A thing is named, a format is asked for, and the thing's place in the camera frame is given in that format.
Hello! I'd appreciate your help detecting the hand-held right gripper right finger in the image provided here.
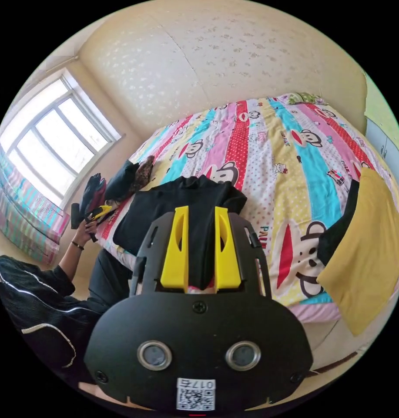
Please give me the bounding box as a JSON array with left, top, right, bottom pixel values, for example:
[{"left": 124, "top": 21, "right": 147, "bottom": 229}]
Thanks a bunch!
[{"left": 214, "top": 206, "right": 242, "bottom": 291}]

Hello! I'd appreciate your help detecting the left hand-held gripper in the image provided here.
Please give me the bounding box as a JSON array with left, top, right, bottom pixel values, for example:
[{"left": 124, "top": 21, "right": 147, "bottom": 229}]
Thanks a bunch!
[{"left": 84, "top": 205, "right": 117, "bottom": 243}]

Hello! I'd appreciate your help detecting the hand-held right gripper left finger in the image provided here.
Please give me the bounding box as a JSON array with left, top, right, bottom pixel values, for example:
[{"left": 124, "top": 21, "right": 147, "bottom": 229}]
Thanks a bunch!
[{"left": 160, "top": 206, "right": 190, "bottom": 291}]

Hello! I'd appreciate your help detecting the black long sleeve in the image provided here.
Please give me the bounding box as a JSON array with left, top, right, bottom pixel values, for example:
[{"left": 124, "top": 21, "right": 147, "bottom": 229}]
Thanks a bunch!
[{"left": 113, "top": 175, "right": 249, "bottom": 291}]

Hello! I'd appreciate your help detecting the person's left forearm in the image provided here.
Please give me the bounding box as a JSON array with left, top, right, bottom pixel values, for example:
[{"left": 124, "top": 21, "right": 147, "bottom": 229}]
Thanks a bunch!
[{"left": 57, "top": 241, "right": 86, "bottom": 273}]

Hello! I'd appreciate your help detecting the person's left hand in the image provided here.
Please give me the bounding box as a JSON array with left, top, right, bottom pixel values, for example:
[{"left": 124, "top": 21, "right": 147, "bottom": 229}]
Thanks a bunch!
[{"left": 74, "top": 219, "right": 98, "bottom": 246}]

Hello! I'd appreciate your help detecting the person's right hand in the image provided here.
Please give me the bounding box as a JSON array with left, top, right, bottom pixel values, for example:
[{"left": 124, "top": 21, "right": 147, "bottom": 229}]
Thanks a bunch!
[{"left": 77, "top": 381, "right": 130, "bottom": 406}]

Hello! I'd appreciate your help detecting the dark pile of clothes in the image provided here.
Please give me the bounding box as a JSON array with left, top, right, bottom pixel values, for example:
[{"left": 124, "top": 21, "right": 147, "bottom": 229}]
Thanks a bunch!
[{"left": 79, "top": 155, "right": 156, "bottom": 219}]

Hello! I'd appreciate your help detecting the striped colourful cloth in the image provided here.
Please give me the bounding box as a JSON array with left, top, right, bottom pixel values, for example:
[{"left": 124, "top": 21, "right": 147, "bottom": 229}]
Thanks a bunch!
[{"left": 0, "top": 138, "right": 72, "bottom": 266}]

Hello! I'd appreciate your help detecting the window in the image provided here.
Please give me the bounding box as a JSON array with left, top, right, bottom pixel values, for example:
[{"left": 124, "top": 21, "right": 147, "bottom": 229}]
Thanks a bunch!
[{"left": 0, "top": 67, "right": 125, "bottom": 209}]

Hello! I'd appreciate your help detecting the person's body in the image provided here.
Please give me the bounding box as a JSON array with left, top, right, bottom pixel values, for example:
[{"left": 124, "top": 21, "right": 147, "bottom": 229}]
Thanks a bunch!
[{"left": 0, "top": 249, "right": 137, "bottom": 388}]

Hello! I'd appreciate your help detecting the bed with cartoon striped sheet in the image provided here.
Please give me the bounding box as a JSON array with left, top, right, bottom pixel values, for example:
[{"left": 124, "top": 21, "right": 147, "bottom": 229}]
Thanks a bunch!
[{"left": 94, "top": 93, "right": 399, "bottom": 324}]

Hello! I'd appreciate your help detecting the yellow-topped pile of clothes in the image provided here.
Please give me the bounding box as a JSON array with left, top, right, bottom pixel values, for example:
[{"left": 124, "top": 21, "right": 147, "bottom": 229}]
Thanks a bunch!
[{"left": 316, "top": 166, "right": 399, "bottom": 337}]

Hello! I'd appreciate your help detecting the green patterned pillow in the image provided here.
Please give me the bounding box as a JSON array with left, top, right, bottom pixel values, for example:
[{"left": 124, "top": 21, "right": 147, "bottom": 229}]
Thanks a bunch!
[{"left": 285, "top": 92, "right": 329, "bottom": 106}]

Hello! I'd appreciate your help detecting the grey cupboard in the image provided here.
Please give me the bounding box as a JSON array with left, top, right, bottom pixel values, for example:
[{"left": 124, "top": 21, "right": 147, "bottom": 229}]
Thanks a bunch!
[{"left": 363, "top": 115, "right": 399, "bottom": 192}]

